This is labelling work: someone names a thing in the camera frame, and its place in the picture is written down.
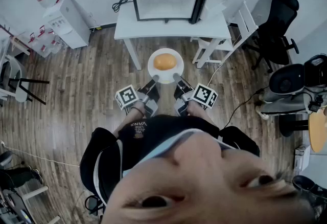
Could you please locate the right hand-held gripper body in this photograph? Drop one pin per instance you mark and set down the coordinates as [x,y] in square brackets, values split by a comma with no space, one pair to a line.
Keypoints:
[204,95]

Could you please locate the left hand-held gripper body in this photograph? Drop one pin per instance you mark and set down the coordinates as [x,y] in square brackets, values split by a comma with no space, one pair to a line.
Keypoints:
[126,96]

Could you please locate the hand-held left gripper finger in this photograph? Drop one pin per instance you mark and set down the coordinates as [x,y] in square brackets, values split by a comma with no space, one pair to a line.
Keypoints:
[152,81]

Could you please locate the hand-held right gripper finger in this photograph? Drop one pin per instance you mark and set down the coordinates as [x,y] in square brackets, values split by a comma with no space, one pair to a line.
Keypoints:
[181,81]

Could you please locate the white round plate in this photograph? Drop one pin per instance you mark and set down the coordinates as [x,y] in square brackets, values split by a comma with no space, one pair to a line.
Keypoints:
[179,64]

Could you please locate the orange bread bun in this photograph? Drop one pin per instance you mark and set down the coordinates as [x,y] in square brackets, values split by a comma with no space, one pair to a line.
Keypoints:
[165,62]

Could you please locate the person's left forearm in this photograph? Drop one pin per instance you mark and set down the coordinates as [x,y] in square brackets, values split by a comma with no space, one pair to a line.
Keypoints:
[130,119]

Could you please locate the person's right forearm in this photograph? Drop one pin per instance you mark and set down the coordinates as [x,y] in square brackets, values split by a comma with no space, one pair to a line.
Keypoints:
[199,113]

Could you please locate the black wristband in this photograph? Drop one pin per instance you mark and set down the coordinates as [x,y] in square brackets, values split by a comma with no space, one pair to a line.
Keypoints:
[138,109]

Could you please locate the white table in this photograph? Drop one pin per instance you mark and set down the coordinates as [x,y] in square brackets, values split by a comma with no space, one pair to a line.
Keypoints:
[178,31]

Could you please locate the person's black shirt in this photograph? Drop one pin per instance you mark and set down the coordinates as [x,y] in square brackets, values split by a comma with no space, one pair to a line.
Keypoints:
[158,138]

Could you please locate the light blue face mask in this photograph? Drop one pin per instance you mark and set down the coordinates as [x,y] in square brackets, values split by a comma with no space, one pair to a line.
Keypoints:
[163,148]

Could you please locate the grey cloth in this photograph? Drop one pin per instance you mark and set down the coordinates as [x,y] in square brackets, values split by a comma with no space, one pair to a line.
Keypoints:
[281,106]

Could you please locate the white chair black cushion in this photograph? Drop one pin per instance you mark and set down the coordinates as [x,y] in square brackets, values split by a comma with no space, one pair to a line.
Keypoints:
[286,82]

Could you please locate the white wooden chair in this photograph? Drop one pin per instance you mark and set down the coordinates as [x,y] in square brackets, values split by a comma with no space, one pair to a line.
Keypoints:
[246,21]

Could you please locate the white water dispenser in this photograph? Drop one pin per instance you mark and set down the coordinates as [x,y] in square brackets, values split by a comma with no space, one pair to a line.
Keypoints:
[74,23]

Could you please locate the black office chair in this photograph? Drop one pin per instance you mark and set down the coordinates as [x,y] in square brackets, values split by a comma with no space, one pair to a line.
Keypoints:
[276,39]

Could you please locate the person's face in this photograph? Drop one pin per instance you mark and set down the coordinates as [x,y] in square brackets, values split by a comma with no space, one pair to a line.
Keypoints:
[204,192]

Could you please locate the pile of empty water bottles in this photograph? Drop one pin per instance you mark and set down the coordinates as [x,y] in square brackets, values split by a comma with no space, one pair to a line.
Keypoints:
[38,44]

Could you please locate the grey chair black legs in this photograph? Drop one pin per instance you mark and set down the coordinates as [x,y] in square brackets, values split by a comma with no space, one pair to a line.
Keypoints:
[19,90]

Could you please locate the black bag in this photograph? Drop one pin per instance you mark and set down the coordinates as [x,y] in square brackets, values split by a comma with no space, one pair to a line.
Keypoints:
[315,72]

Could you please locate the white box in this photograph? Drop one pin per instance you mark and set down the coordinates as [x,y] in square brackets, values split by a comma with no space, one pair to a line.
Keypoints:
[302,157]

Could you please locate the wooden bar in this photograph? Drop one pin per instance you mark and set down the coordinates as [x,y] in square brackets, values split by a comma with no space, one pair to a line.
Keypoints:
[20,45]

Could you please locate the round wooden table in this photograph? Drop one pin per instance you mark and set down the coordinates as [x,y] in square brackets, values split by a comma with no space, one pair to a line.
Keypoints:
[316,133]

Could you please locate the black desk wooden legs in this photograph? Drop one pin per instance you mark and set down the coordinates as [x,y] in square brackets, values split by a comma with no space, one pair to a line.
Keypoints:
[35,192]

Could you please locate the black shoe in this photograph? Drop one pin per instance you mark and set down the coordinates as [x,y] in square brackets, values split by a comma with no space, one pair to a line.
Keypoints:
[306,186]

